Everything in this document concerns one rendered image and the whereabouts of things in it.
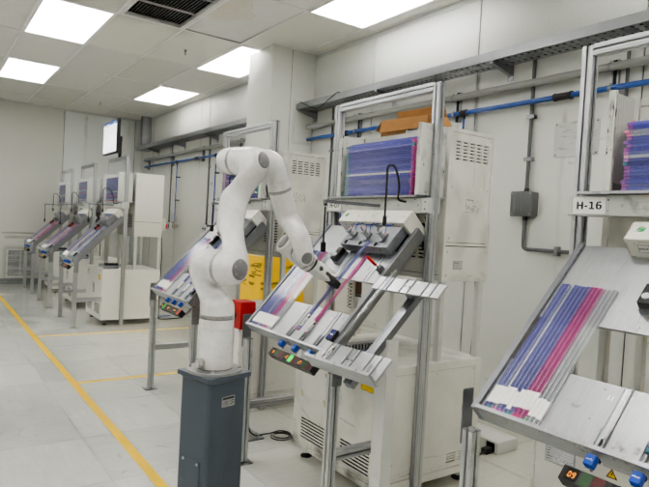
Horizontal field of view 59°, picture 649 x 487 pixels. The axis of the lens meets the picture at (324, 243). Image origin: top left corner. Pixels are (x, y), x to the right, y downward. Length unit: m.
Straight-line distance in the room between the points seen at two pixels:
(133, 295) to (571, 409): 5.77
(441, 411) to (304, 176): 1.87
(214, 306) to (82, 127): 9.16
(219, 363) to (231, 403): 0.14
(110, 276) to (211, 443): 4.89
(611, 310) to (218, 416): 1.29
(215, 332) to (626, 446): 1.25
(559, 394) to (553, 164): 2.45
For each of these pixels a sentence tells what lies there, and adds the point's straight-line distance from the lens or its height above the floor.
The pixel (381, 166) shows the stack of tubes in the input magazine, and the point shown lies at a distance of 2.79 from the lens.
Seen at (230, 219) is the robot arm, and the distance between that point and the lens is 2.02.
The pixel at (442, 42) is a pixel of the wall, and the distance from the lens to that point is 4.87.
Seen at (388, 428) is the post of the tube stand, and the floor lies 0.48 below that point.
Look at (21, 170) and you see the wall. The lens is 10.78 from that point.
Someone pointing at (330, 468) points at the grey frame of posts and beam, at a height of 0.25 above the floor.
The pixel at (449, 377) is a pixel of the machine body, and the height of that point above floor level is 0.54.
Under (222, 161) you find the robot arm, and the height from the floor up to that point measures 1.44.
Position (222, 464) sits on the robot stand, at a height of 0.39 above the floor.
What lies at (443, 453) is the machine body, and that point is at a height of 0.17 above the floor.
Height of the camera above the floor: 1.22
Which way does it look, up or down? 2 degrees down
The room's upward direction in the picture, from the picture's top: 3 degrees clockwise
